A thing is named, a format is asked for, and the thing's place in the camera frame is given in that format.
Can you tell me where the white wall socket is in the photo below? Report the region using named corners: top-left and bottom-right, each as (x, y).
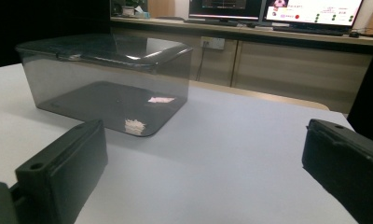
top-left (200, 35), bottom-right (226, 51)

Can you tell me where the black power cable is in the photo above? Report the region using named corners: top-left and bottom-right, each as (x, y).
top-left (195, 43), bottom-right (208, 82)

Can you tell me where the black curtain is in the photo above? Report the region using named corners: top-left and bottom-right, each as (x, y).
top-left (0, 0), bottom-right (112, 70)

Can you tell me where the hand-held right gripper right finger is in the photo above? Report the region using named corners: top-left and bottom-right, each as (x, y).
top-left (301, 119), bottom-right (373, 224)

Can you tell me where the blue tissue box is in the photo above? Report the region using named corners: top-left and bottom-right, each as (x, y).
top-left (133, 6), bottom-right (151, 20)

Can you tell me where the black keyboard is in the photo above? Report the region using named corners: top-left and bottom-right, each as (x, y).
top-left (184, 18), bottom-right (239, 28)
top-left (272, 25), bottom-right (346, 37)

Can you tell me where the transparent grey lidded storage box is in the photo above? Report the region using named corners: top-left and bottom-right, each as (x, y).
top-left (15, 33), bottom-right (194, 138)

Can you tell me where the computer monitor with dark screen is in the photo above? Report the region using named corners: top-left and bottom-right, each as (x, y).
top-left (188, 0), bottom-right (265, 21)

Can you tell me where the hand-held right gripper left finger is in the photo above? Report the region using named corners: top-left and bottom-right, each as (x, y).
top-left (15, 119), bottom-right (109, 224)

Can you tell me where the computer monitor with bright screen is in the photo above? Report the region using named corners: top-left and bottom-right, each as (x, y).
top-left (263, 0), bottom-right (365, 29)

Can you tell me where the beige wooden counter cabinet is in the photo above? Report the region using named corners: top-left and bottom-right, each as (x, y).
top-left (110, 16), bottom-right (373, 115)

